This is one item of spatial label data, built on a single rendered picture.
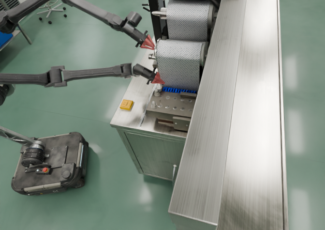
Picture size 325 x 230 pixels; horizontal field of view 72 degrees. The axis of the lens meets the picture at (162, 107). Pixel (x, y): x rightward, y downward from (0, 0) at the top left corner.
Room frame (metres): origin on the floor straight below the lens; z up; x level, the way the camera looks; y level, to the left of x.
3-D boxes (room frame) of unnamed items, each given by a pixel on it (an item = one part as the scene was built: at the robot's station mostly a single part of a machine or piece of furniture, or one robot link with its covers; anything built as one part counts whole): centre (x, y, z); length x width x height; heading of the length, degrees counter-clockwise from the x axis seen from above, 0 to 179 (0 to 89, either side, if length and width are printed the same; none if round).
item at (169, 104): (0.81, -0.12, 1.00); 0.40 x 0.16 x 0.06; 65
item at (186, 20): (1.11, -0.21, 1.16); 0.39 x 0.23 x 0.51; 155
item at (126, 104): (1.00, 0.23, 0.91); 0.07 x 0.07 x 0.02; 65
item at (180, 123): (0.72, -0.09, 0.97); 0.10 x 0.03 x 0.11; 65
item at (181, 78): (0.94, -0.13, 1.11); 0.23 x 0.01 x 0.18; 65
